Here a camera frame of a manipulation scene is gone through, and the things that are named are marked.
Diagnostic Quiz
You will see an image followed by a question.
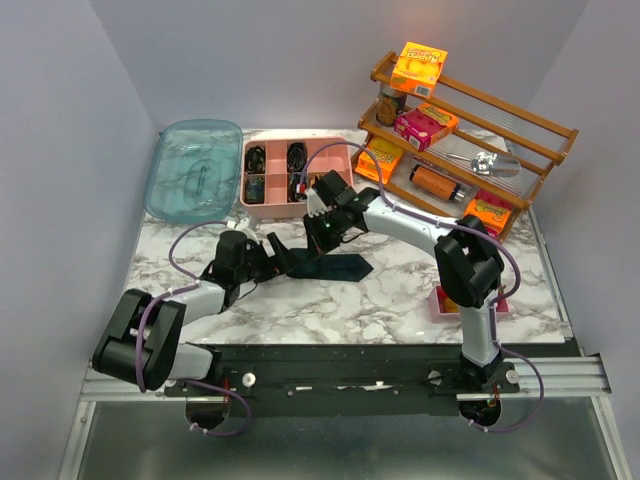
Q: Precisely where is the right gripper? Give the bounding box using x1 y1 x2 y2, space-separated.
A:
301 208 346 263

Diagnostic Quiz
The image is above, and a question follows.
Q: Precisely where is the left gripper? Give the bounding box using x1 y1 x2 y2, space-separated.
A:
235 231 302 283

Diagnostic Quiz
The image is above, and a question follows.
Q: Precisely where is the dark green tie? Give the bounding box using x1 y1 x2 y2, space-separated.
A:
287 248 373 282

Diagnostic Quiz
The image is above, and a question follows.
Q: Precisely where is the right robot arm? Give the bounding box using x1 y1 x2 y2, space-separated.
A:
297 171 504 392

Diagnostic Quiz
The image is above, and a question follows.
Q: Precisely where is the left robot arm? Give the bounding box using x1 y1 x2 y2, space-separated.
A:
92 230 300 395

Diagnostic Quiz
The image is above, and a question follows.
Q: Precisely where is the rolled patterned tie front-middle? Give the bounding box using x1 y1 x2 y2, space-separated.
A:
287 172 306 203

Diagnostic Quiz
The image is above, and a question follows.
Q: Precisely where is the rolled dark tie front-left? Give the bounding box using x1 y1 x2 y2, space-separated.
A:
244 175 265 205

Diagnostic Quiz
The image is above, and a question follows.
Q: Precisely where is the pink divided organizer box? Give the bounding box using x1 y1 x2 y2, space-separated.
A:
239 137 353 219

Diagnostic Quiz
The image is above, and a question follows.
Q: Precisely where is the rolled black tie back-middle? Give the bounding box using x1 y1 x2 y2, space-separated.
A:
286 141 307 172

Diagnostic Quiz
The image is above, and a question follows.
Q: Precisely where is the rolled black tie back-left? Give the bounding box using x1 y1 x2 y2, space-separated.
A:
244 145 266 174

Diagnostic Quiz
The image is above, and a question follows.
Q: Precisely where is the orange sponge box lower left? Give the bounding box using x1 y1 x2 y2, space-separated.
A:
355 136 404 184

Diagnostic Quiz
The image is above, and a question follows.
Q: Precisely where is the orange sponge box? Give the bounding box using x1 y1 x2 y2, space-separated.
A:
355 136 404 184
390 42 448 99
465 190 514 238

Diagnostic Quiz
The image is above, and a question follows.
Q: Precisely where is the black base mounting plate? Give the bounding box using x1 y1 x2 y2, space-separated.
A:
164 342 586 419

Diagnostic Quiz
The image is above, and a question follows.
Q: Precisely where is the orange cylindrical bottle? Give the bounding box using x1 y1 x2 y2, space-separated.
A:
409 165 473 202

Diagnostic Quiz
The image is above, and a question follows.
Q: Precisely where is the blue transparent lid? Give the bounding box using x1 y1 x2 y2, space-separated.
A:
144 119 243 225

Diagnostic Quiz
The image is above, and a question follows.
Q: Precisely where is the small pink tray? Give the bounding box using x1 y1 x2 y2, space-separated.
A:
428 284 511 323

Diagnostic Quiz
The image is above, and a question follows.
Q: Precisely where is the yellow toy pepper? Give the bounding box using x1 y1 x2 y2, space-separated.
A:
442 297 459 314

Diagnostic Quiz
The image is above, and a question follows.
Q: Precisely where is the pink sponge box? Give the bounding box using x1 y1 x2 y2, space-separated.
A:
394 103 459 151

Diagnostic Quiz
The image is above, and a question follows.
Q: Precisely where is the dark tin can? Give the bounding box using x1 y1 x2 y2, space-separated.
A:
376 83 407 127

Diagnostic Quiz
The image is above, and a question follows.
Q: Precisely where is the wooden three-tier shelf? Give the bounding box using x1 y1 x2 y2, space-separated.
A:
358 52 578 240

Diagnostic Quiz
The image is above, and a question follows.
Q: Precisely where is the orange sponge box lower right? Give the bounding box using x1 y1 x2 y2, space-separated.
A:
465 190 514 238

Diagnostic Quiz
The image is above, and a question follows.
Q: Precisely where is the metal scoop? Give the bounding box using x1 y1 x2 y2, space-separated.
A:
446 151 521 178

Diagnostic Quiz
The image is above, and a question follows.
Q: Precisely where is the orange sponge box top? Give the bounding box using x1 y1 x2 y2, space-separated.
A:
390 42 448 99

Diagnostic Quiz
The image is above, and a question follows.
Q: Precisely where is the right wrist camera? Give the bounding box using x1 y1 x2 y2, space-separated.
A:
302 183 329 218

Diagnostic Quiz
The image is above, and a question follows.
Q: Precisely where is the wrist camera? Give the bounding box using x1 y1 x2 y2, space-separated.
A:
226 217 258 241
302 183 329 218

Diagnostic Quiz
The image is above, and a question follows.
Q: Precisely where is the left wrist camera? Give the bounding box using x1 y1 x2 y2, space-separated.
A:
226 217 258 241

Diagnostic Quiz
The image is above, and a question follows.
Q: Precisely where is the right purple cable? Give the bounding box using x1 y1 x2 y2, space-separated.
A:
294 141 545 434

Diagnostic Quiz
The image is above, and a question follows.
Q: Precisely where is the aluminium frame rail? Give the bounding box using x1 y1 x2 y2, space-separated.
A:
80 356 612 402

